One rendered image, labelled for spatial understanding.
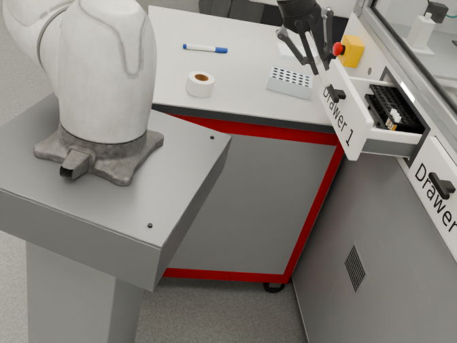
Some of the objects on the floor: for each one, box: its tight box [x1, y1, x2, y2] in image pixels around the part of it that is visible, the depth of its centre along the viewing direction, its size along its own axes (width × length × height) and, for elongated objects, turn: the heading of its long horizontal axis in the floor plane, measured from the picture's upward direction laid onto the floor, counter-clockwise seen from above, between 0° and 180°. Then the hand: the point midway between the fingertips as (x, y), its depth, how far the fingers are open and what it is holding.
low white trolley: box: [148, 5, 345, 293], centre depth 184 cm, size 58×62×76 cm
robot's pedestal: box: [26, 241, 144, 343], centre depth 126 cm, size 30×30×76 cm
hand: (321, 71), depth 120 cm, fingers closed
